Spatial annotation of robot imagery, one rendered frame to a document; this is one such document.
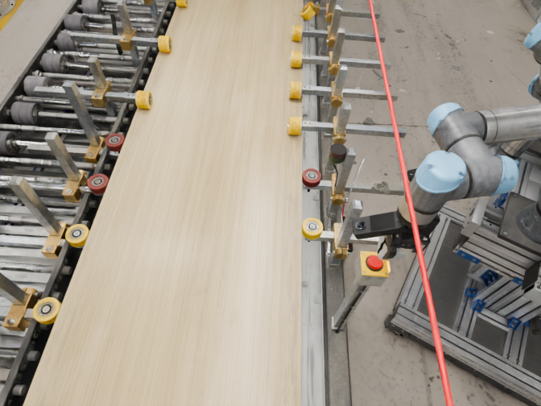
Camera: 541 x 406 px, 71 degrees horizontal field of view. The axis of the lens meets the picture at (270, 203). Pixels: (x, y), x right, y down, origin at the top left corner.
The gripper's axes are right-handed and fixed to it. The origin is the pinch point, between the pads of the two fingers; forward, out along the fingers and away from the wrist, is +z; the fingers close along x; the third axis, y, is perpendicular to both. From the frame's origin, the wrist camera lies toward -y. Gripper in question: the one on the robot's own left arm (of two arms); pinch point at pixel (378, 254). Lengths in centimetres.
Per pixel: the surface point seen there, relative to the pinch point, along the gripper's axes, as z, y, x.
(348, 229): 27.4, 0.1, 24.2
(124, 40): 30, -109, 130
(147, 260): 37, -69, 11
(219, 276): 37, -44, 7
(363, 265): 4.9, -2.7, -0.8
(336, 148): 16, -5, 51
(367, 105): 127, 51, 212
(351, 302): 29.1, -0.5, -1.8
